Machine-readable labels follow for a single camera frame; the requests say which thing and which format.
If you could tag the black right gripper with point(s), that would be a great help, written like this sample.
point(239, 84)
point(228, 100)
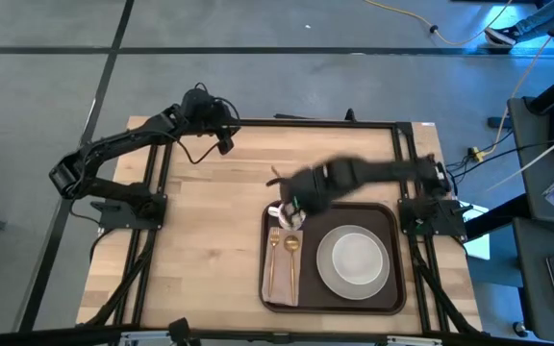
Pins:
point(315, 187)

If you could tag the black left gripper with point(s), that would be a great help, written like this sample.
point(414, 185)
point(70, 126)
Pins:
point(205, 110)

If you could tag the white ceramic mug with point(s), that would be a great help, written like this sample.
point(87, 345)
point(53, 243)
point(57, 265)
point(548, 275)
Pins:
point(283, 220)

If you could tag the gold spoon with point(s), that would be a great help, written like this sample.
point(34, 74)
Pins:
point(292, 243)

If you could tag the gold fork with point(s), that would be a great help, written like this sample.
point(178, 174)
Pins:
point(274, 238)

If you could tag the grey ceramic plate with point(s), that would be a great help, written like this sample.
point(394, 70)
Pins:
point(325, 269)

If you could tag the white ceramic bowl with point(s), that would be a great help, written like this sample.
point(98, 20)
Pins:
point(356, 259)

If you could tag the beige cloth napkin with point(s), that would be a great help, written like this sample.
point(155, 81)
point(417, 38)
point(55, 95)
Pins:
point(282, 288)

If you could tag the brown plastic tray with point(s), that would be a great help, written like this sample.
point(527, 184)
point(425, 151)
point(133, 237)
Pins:
point(315, 288)

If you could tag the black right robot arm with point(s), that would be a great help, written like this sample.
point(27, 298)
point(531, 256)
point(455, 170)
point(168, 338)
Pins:
point(392, 170)

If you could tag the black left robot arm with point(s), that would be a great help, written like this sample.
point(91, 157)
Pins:
point(113, 141)

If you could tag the yellow plug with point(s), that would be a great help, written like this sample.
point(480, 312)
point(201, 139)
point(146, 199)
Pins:
point(476, 154)

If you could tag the dark grey desk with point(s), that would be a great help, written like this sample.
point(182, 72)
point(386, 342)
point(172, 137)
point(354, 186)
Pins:
point(532, 288)
point(536, 158)

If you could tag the black caster wheel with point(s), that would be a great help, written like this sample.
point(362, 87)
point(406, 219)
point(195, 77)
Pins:
point(520, 328)

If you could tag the person's foot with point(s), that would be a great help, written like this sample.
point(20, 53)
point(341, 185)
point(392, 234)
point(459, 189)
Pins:
point(500, 37)

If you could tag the person's leg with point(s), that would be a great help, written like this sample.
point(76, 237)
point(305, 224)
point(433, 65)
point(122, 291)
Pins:
point(539, 19)

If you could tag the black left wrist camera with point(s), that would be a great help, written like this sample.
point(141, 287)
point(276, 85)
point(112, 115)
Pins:
point(225, 145)

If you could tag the black frame clamp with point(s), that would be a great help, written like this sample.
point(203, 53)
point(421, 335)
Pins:
point(350, 116)

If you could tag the silver frame bracket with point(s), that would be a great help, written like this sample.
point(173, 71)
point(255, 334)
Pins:
point(414, 341)
point(147, 335)

